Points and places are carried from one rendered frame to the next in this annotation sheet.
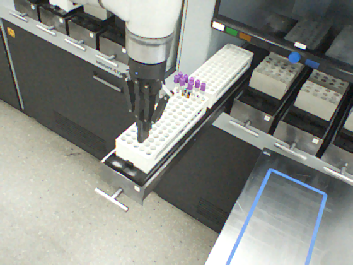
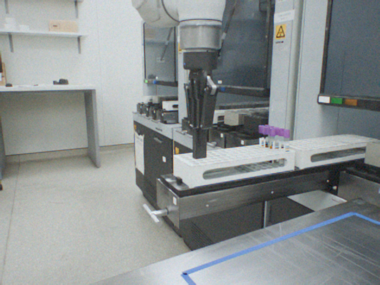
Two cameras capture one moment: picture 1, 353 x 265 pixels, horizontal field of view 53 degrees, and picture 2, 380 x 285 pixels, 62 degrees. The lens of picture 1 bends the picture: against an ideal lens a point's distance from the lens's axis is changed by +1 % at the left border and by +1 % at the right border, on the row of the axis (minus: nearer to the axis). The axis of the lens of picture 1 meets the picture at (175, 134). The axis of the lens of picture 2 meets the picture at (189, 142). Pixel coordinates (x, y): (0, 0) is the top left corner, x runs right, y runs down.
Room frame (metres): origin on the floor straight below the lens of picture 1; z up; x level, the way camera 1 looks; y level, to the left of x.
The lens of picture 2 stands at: (0.02, -0.34, 1.06)
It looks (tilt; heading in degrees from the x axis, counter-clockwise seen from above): 13 degrees down; 38
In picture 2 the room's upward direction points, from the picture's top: straight up
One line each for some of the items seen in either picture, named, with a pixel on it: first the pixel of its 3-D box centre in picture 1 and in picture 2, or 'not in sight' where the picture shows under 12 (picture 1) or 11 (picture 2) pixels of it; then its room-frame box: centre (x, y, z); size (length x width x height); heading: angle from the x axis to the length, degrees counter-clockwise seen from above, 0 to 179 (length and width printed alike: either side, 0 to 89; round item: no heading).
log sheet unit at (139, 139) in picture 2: not in sight; (138, 151); (1.71, 1.48, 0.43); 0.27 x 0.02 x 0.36; 63
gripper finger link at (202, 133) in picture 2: (152, 123); (204, 133); (0.59, 0.06, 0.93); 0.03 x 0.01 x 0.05; 63
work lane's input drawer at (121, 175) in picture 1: (188, 115); (277, 178); (0.81, -0.03, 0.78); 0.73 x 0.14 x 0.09; 153
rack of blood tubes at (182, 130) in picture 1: (164, 125); (236, 165); (0.69, 0.03, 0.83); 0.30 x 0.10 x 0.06; 153
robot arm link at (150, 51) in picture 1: (149, 41); (200, 37); (0.60, 0.08, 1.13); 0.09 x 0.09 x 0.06
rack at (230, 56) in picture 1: (219, 74); (328, 151); (0.97, -0.11, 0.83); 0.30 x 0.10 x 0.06; 153
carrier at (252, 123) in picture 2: (128, 22); (253, 124); (1.19, 0.23, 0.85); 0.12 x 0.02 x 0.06; 63
